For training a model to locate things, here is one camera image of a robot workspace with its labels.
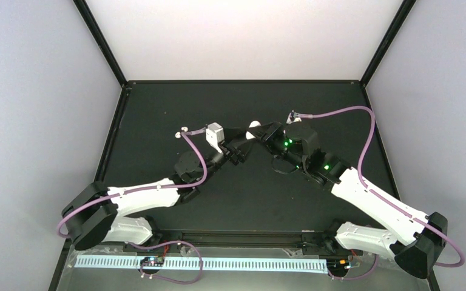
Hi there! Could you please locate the white earbud charging case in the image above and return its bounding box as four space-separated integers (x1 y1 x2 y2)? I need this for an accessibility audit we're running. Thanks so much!
246 121 261 141

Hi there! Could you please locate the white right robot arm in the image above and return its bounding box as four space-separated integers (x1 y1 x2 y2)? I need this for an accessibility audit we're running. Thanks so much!
246 121 447 279

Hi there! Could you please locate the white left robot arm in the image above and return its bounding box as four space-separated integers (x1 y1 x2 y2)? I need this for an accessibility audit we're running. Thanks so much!
56 122 255 250

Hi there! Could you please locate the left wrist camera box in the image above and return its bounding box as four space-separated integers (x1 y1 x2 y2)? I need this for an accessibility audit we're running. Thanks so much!
205 122 225 153

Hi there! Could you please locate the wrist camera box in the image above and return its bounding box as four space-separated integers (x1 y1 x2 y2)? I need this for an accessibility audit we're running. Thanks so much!
286 111 302 124
205 122 225 153

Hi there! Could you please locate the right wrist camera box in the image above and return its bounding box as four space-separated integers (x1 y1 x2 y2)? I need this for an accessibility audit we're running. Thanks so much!
286 111 302 124

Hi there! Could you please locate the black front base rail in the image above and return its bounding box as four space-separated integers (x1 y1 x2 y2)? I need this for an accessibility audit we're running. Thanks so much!
153 230 337 247

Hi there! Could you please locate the light blue cable duct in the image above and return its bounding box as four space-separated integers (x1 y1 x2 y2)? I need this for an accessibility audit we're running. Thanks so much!
73 255 328 274

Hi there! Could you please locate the black frame post right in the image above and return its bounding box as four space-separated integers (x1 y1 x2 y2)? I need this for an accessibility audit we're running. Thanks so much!
360 0 417 87

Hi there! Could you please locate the black frame post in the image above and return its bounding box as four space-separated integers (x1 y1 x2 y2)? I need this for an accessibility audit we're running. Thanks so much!
360 0 417 87
73 0 127 87

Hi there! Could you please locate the black frame post left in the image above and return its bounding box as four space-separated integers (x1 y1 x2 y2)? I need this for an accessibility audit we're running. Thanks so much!
73 0 127 87

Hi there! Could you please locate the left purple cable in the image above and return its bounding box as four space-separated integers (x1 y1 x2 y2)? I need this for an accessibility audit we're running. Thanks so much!
56 127 209 238

